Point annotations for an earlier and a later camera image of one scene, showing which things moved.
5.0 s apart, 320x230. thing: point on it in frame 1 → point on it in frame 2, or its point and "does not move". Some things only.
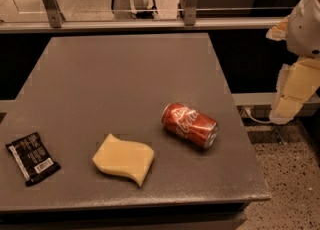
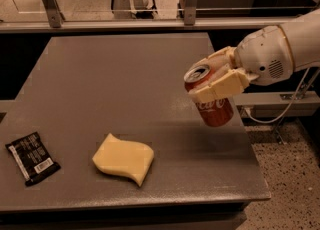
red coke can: [190, 125] → [216, 112]
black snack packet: [32, 159] does not move
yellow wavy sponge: [128, 157] does not move
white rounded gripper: [304, 30] → [263, 55]
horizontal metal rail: [219, 24] does not move
